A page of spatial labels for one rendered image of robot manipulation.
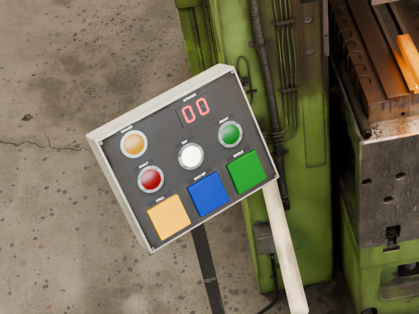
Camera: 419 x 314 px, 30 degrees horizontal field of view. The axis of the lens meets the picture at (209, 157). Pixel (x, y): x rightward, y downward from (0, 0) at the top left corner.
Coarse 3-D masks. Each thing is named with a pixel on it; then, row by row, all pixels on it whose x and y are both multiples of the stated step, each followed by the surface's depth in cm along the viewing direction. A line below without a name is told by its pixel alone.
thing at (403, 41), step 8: (400, 40) 188; (408, 40) 188; (400, 48) 188; (408, 48) 186; (408, 56) 184; (416, 56) 183; (408, 64) 184; (416, 64) 182; (416, 72) 180; (416, 80) 180
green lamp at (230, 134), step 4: (232, 124) 168; (224, 128) 168; (228, 128) 168; (232, 128) 168; (236, 128) 169; (224, 132) 168; (228, 132) 168; (232, 132) 168; (236, 132) 169; (224, 136) 168; (228, 136) 168; (232, 136) 169; (236, 136) 169; (224, 140) 168; (228, 140) 168; (232, 140) 169; (236, 140) 169; (228, 144) 169
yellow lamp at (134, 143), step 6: (126, 138) 159; (132, 138) 160; (138, 138) 160; (126, 144) 159; (132, 144) 160; (138, 144) 160; (144, 144) 161; (126, 150) 160; (132, 150) 160; (138, 150) 161
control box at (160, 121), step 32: (160, 96) 168; (192, 96) 164; (224, 96) 167; (128, 128) 159; (160, 128) 162; (192, 128) 165; (256, 128) 171; (128, 160) 161; (160, 160) 163; (224, 160) 169; (128, 192) 162; (160, 192) 165; (192, 224) 169
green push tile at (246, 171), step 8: (248, 152) 171; (240, 160) 170; (248, 160) 171; (256, 160) 172; (232, 168) 170; (240, 168) 170; (248, 168) 171; (256, 168) 172; (232, 176) 170; (240, 176) 171; (248, 176) 172; (256, 176) 172; (264, 176) 173; (240, 184) 171; (248, 184) 172; (240, 192) 171
